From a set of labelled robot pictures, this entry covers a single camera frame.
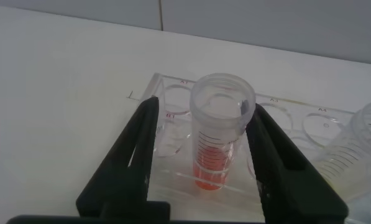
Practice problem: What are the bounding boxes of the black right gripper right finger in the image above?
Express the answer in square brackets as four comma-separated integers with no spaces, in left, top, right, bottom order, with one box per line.
[245,103,350,224]

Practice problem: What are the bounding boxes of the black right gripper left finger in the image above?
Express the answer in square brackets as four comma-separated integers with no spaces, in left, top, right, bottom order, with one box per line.
[75,95,171,219]

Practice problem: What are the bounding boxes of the test tube with red pigment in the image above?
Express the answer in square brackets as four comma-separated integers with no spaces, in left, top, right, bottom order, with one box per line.
[189,72,257,192]

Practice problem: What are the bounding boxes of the clear acrylic test tube rack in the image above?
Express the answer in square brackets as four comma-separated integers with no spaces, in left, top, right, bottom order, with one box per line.
[140,72,371,224]

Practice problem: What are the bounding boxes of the test tube with yellow pigment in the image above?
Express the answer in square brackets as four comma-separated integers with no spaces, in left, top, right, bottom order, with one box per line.
[311,100,371,203]

